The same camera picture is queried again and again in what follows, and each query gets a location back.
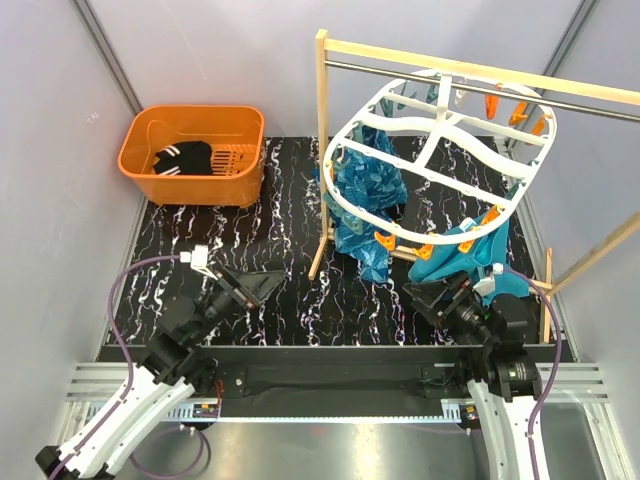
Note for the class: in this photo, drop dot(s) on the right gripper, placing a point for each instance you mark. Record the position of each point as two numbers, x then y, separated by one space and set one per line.
460 288

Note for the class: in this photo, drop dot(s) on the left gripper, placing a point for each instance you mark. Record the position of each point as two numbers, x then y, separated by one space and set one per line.
263 283

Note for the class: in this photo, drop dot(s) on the orange clothespin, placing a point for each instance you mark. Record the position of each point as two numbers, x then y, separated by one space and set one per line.
465 247
389 242
424 252

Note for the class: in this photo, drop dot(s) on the black white striped sock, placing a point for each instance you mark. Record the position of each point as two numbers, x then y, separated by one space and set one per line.
184 158

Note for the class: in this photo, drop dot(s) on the white round clip hanger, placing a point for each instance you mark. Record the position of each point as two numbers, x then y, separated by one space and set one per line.
453 161

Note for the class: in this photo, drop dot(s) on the orange plastic basket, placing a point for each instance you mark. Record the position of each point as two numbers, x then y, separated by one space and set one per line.
235 134

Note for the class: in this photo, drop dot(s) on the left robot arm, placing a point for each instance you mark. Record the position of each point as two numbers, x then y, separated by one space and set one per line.
172 368

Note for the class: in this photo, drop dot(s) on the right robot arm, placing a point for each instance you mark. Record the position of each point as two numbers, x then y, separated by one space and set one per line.
498 373

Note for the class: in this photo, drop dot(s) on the teal cloth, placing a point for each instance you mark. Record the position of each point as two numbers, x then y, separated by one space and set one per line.
447 260

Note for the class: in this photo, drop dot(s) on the green clothespin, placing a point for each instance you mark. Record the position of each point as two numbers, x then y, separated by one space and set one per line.
356 227

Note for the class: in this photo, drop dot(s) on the blue patterned cloth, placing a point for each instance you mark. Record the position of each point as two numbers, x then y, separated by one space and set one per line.
378 188

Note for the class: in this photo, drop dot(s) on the wooden clothes rack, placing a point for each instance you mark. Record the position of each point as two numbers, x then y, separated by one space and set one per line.
417 99

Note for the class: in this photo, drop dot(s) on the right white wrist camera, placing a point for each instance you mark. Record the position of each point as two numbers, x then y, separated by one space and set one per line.
486 283

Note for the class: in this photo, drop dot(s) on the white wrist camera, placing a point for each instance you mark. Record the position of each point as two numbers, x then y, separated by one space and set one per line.
486 283
197 259

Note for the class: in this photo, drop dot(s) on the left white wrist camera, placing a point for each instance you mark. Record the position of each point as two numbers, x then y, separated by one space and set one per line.
197 259

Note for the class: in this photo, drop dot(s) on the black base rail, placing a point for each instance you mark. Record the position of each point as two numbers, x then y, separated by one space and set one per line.
330 382

